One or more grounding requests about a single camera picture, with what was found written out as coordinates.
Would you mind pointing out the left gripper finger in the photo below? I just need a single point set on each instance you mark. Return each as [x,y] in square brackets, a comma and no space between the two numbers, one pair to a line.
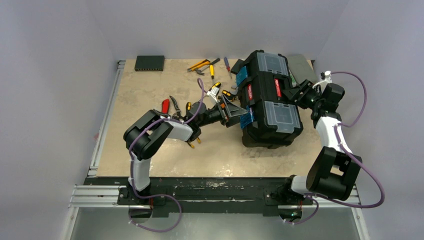
[230,110]
[234,120]

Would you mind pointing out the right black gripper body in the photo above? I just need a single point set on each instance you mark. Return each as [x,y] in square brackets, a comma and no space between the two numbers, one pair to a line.
[299,92]

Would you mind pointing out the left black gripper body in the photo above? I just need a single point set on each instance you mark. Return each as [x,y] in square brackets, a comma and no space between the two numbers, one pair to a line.
[215,115]

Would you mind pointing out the black tool box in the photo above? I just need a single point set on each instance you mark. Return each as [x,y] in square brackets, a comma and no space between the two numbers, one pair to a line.
[272,120]

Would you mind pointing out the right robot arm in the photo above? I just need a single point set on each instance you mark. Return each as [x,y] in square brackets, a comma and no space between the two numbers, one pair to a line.
[333,173]

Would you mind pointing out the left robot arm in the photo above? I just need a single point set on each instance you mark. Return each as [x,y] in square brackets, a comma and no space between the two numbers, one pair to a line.
[145,137]

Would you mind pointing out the green labelled small box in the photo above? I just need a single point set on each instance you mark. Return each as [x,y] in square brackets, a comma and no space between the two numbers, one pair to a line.
[293,80]

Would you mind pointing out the yellow black screwdriver right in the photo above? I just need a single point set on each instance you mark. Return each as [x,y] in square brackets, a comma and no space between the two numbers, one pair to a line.
[228,95]

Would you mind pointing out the grey plastic case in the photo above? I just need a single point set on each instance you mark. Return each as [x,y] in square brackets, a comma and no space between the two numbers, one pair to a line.
[301,69]

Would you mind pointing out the yellow black long screwdriver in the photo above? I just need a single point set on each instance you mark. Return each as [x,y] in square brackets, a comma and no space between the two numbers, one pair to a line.
[215,86]

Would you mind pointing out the black flat tray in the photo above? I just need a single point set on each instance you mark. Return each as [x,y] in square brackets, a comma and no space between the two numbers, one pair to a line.
[237,66]

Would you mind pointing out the yellow screwdriver top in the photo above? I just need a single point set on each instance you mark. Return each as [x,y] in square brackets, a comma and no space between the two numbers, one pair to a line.
[212,71]

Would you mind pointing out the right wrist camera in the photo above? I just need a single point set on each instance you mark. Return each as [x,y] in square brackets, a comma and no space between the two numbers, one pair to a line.
[326,78]

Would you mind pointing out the red handled cutter pliers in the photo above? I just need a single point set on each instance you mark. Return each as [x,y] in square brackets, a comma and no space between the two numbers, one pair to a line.
[165,106]

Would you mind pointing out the yellow handled pliers top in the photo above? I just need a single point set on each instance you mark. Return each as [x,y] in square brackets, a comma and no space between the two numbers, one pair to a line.
[198,65]

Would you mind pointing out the black network switch box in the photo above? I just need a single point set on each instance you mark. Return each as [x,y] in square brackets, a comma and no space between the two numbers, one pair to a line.
[149,63]

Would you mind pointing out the aluminium frame rail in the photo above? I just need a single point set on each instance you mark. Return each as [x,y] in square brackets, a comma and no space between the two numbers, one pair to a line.
[268,196]

